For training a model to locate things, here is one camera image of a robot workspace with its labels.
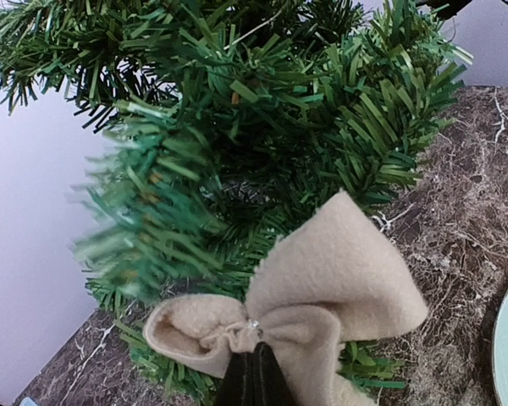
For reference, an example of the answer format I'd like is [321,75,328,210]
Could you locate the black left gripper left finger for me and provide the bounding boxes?
[213,353,254,406]

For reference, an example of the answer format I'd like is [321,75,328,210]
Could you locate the thin wire light string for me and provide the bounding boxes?
[224,6,284,50]

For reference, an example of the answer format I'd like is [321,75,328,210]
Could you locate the small green christmas tree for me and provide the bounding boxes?
[0,0,475,403]

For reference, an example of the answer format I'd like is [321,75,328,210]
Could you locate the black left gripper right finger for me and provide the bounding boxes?
[251,343,297,406]

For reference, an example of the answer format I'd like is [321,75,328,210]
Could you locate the tan wooden ornaments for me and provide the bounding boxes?
[143,191,428,405]

